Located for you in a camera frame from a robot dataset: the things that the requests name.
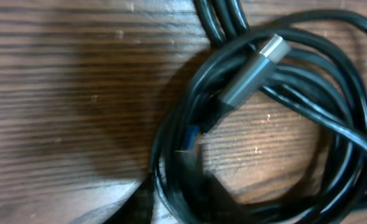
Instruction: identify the black USB-C cable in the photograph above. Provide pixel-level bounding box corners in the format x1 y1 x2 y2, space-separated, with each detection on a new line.
193 0 292 134

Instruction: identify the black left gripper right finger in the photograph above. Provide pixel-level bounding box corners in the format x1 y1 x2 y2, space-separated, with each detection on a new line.
205 174 252 224

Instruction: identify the black USB-A cable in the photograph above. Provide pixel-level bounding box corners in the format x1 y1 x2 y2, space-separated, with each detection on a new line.
149 9 367 224

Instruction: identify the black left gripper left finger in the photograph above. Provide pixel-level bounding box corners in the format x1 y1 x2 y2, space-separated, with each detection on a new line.
103 179 154 224

